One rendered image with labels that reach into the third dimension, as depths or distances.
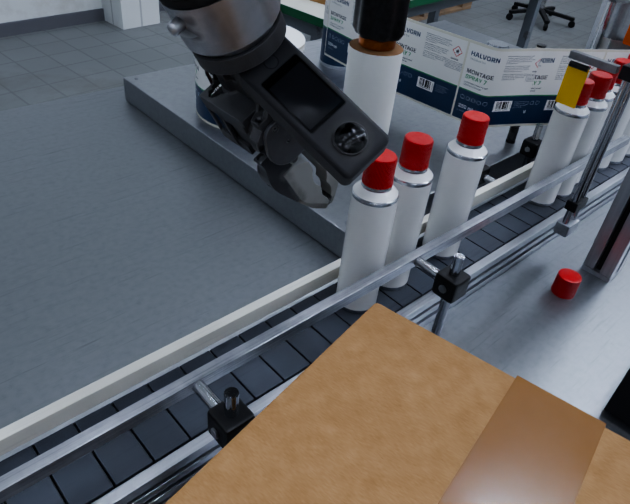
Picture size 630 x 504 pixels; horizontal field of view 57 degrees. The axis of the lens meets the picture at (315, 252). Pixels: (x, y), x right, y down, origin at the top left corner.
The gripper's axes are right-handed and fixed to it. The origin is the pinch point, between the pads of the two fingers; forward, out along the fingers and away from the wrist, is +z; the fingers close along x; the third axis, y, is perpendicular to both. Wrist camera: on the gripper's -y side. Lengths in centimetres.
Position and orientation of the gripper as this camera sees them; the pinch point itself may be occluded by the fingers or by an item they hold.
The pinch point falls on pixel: (328, 199)
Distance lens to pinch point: 57.3
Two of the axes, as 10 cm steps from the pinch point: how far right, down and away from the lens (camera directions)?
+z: 2.9, 5.1, 8.1
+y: -6.7, -5.0, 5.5
